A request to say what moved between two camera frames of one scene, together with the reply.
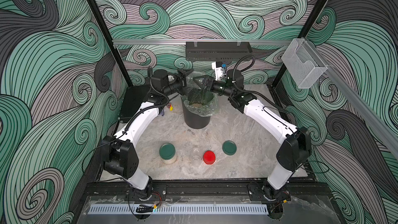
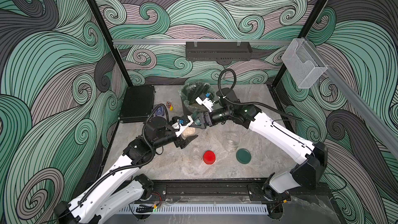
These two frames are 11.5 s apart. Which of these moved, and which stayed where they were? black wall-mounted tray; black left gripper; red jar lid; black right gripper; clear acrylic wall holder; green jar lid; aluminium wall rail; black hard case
Moved: black left gripper; green jar lid; black right gripper
Stayed: clear acrylic wall holder; black hard case; black wall-mounted tray; red jar lid; aluminium wall rail
